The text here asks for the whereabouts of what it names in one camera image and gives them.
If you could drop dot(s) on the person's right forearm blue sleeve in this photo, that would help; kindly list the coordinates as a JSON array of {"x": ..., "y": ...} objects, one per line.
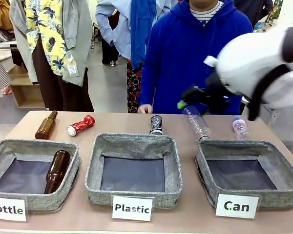
[{"x": 149, "y": 83}]

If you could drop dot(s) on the small blue-capped plastic bottle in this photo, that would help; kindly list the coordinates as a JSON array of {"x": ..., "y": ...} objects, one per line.
[{"x": 240, "y": 128}]

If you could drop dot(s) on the person's right hand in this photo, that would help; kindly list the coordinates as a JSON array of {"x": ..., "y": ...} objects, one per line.
[{"x": 144, "y": 108}]

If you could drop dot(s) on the crushed black can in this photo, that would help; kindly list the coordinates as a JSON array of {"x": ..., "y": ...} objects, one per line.
[{"x": 156, "y": 124}]

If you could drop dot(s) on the large clear plastic bottle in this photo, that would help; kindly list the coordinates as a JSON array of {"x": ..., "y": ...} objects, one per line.
[{"x": 197, "y": 125}]

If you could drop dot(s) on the paper tag on grey cardigan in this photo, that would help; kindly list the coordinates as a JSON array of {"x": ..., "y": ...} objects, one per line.
[{"x": 72, "y": 67}]

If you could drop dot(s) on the white Plastic label card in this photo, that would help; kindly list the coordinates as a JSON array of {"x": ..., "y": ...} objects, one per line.
[{"x": 132, "y": 208}]

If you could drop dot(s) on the person in yellow floral shirt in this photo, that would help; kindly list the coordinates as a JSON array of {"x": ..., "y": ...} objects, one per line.
[{"x": 53, "y": 36}]

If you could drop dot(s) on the crushed red cola can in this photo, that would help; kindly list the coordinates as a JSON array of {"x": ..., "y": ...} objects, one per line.
[{"x": 81, "y": 124}]

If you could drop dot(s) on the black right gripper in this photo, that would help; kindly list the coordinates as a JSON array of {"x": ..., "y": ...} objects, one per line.
[{"x": 217, "y": 95}]

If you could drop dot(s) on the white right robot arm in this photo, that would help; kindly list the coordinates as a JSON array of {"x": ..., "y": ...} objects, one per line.
[{"x": 249, "y": 61}]

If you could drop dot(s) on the person in dark clothes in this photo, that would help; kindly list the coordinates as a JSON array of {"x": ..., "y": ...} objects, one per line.
[{"x": 254, "y": 9}]

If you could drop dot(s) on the person in blue hoodie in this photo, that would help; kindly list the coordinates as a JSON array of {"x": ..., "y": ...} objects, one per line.
[{"x": 185, "y": 56}]

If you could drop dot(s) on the white Can label card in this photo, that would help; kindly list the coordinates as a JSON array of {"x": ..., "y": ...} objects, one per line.
[{"x": 236, "y": 206}]

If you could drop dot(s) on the orange hanging garment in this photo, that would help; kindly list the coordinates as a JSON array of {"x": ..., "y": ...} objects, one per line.
[{"x": 0, "y": 12}]

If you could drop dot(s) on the brown glass bottle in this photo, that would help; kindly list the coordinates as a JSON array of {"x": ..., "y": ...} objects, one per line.
[
  {"x": 45, "y": 126},
  {"x": 57, "y": 170}
]

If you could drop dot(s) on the grey fabric basket labelled Plastic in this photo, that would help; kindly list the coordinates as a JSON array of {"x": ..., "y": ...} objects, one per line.
[{"x": 136, "y": 142}]

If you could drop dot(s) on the white Bottle label card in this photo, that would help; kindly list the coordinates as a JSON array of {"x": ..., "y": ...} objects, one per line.
[{"x": 7, "y": 209}]

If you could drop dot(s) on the person in light blue jacket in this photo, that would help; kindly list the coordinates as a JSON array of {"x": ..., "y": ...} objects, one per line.
[{"x": 122, "y": 29}]

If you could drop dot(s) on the grey fabric basket labelled Can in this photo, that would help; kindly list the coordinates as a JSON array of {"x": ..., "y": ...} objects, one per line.
[{"x": 279, "y": 158}]

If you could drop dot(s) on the grey fabric basket labelled Bottle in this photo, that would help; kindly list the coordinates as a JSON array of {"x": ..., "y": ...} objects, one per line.
[{"x": 39, "y": 144}]

